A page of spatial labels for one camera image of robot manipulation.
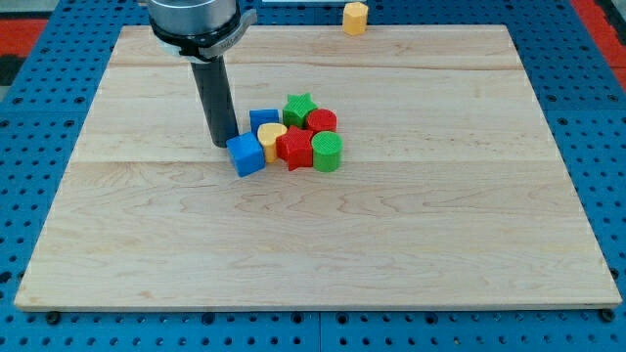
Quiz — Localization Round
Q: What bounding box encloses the yellow heart block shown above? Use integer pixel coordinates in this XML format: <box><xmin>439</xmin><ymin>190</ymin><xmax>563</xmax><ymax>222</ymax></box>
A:
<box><xmin>257</xmin><ymin>122</ymin><xmax>288</xmax><ymax>163</ymax></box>

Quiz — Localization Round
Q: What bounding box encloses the green star block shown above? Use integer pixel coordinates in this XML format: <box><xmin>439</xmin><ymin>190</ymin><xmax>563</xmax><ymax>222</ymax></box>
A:
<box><xmin>283</xmin><ymin>93</ymin><xmax>318</xmax><ymax>129</ymax></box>

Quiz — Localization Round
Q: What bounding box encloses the blue block behind heart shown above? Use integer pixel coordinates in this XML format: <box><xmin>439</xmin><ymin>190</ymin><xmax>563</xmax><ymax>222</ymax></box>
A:
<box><xmin>248</xmin><ymin>109</ymin><xmax>279</xmax><ymax>135</ymax></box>

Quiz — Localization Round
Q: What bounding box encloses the blue cube block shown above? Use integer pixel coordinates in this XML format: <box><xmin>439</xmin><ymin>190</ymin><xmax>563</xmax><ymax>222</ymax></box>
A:
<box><xmin>226</xmin><ymin>132</ymin><xmax>265</xmax><ymax>177</ymax></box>

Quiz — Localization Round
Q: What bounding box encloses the green cylinder block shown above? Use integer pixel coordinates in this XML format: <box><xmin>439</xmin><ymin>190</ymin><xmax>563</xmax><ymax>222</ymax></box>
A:
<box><xmin>311</xmin><ymin>131</ymin><xmax>343</xmax><ymax>172</ymax></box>

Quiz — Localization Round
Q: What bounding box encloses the red cylinder block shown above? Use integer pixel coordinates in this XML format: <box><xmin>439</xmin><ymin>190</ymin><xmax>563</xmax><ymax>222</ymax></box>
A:
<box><xmin>305</xmin><ymin>109</ymin><xmax>337</xmax><ymax>133</ymax></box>

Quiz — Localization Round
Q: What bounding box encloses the yellow hexagon block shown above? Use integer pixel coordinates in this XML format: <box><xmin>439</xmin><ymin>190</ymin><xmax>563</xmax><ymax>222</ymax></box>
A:
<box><xmin>342</xmin><ymin>2</ymin><xmax>369</xmax><ymax>35</ymax></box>

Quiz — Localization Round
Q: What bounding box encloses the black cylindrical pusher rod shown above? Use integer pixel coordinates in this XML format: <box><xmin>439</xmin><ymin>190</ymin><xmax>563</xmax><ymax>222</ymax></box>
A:
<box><xmin>192</xmin><ymin>56</ymin><xmax>239</xmax><ymax>148</ymax></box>

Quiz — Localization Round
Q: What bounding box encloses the red star block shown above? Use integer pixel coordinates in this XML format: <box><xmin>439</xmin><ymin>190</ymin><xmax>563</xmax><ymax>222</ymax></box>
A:
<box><xmin>276</xmin><ymin>125</ymin><xmax>313</xmax><ymax>171</ymax></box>

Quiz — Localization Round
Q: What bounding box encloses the light wooden board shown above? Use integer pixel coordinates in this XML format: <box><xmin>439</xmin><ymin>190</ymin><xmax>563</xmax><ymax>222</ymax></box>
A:
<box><xmin>15</xmin><ymin>25</ymin><xmax>622</xmax><ymax>312</ymax></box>

